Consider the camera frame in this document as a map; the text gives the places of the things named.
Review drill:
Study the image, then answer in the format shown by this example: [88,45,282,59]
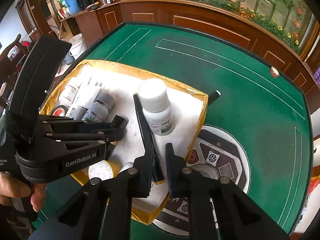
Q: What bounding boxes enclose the wooden partition cabinet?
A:
[24,0,320,110]

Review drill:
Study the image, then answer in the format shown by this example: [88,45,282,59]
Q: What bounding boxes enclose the black tube with copper band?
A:
[207,90,221,105]

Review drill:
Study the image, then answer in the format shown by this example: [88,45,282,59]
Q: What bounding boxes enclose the wide red-label pill bottle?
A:
[58,84,80,107]

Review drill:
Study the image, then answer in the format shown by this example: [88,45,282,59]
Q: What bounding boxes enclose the blue thermos jug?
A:
[64,0,81,16]

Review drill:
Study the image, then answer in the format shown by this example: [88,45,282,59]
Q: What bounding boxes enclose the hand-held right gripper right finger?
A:
[166,142,290,240]

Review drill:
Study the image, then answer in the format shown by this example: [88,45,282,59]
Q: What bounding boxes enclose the dark wooden chair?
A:
[0,33,29,87]

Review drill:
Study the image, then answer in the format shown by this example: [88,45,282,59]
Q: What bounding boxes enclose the person's left hand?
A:
[0,172,47,213]

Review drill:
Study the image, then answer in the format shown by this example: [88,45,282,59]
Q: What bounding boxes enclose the gold-edged white tray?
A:
[39,59,209,225]

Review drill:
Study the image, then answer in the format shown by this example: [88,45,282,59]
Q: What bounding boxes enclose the grey table control panel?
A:
[152,124,251,237]

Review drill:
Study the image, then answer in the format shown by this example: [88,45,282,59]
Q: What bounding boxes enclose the yellow round jar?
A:
[87,159,123,181]

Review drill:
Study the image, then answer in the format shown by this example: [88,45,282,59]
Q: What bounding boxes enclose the white square charger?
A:
[75,77,106,108]

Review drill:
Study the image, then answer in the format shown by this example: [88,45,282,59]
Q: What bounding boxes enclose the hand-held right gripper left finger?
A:
[30,135,155,240]

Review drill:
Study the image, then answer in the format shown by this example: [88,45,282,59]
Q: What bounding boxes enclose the white plastic medicine bottle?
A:
[138,78,175,136]
[87,92,116,123]

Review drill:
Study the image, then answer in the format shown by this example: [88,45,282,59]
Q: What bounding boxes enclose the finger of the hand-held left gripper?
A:
[39,114,129,136]
[44,129,126,151]

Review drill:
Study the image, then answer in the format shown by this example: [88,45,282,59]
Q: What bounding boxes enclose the white plastic bucket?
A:
[68,33,85,56]

